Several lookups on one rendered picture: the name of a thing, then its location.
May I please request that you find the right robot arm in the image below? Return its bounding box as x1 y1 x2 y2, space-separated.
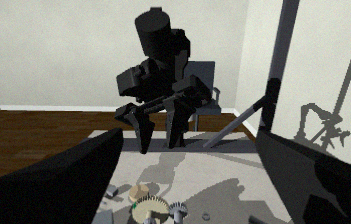
116 7 191 104

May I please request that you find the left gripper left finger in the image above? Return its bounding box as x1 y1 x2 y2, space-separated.
0 128 124 224

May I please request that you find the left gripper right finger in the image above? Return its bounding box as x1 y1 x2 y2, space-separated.
255 130 351 224

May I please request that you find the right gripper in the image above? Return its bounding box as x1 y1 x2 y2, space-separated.
114 66 212 154

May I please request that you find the grey camshaft with large gear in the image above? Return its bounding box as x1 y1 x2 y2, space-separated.
132 195 169 224

